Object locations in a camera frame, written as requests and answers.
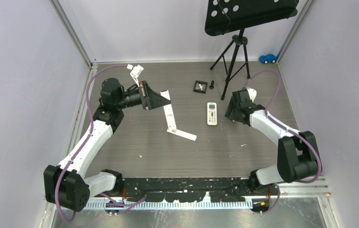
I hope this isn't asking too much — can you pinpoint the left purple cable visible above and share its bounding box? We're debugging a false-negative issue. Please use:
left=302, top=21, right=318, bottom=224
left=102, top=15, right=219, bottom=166
left=54, top=65, right=134, bottom=223

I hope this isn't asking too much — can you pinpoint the white beige remote control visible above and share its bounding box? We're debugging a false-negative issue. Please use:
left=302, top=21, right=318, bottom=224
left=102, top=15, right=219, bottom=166
left=207, top=102, right=217, bottom=126

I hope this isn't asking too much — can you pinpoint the small black square box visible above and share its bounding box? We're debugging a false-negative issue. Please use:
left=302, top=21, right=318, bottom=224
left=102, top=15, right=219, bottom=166
left=193, top=80, right=208, bottom=94

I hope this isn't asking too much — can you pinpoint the black chess piece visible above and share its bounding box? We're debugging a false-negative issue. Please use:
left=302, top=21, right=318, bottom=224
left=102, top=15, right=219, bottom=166
left=209, top=80, right=214, bottom=89

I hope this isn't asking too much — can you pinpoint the white remote back cover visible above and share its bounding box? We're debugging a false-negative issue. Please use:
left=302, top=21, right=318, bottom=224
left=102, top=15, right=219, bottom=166
left=167, top=129, right=197, bottom=141

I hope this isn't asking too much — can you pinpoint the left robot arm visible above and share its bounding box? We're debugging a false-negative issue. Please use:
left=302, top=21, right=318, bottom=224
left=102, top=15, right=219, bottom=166
left=44, top=78, right=171, bottom=212

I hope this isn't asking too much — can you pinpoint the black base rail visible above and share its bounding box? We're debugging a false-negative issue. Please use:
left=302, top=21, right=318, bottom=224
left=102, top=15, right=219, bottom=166
left=93, top=177, right=281, bottom=204

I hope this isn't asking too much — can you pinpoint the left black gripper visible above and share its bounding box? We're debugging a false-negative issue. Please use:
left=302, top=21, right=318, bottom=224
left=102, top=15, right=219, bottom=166
left=116, top=81, right=170, bottom=110

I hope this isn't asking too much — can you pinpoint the black music stand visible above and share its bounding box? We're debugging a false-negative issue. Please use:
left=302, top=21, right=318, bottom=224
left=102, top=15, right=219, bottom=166
left=204, top=0, right=299, bottom=100

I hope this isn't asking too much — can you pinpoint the blue toy car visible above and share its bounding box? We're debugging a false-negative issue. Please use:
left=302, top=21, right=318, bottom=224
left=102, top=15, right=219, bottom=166
left=259, top=54, right=277, bottom=64

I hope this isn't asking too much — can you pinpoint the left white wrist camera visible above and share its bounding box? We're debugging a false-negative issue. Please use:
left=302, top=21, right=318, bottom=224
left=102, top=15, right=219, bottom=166
left=126, top=64, right=144, bottom=87

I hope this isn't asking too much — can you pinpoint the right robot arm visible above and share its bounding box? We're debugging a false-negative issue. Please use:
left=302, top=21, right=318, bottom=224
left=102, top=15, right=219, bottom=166
left=225, top=89, right=322, bottom=195

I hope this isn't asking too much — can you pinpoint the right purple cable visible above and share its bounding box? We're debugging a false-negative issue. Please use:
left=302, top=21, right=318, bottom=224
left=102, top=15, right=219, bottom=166
left=243, top=69, right=323, bottom=184

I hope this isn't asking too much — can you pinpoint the purple cable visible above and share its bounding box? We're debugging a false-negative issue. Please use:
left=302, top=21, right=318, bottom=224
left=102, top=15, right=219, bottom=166
left=243, top=69, right=323, bottom=184
left=54, top=65, right=134, bottom=223

